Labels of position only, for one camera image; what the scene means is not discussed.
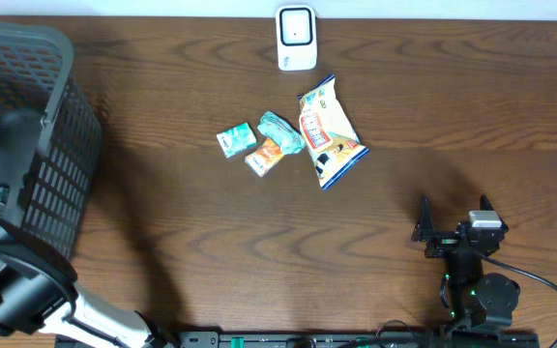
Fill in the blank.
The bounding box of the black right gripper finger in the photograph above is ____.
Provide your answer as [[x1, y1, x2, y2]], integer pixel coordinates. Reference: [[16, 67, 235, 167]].
[[411, 195, 434, 242], [480, 194, 509, 231]]

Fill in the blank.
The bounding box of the yellow chips snack bag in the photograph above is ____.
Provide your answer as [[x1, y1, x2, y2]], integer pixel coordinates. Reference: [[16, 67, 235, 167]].
[[299, 74, 369, 190]]

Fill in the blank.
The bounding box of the teal wrapper packet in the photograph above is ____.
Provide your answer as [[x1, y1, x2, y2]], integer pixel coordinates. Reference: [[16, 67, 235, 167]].
[[257, 111, 306, 155]]

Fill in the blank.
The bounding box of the orange tissue pack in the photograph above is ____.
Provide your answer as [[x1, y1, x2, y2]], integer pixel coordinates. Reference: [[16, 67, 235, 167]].
[[245, 138, 284, 177]]

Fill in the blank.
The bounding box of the teal tissue pack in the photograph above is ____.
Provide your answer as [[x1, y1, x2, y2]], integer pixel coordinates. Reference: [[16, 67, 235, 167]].
[[217, 123, 257, 159]]

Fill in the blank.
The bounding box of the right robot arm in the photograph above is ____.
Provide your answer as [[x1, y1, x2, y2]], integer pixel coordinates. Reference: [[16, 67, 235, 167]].
[[411, 195, 520, 338]]

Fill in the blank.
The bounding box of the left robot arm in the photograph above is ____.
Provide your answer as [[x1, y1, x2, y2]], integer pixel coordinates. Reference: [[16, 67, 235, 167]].
[[0, 109, 180, 347]]

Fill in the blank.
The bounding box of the dark plastic mesh basket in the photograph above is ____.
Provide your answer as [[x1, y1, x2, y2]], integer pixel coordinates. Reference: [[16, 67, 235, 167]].
[[0, 22, 103, 258]]

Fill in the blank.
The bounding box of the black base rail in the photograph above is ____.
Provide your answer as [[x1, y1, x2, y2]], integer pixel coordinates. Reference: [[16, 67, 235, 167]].
[[177, 330, 540, 348]]

